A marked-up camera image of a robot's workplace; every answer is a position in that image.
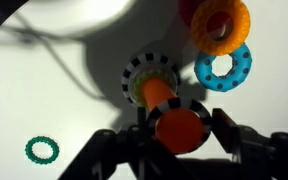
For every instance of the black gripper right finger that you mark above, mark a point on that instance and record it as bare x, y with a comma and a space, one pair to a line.
225, 128

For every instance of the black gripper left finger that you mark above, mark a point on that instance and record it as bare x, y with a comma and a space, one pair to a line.
142, 118

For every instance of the orange stacking post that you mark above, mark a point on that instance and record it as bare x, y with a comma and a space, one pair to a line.
177, 128

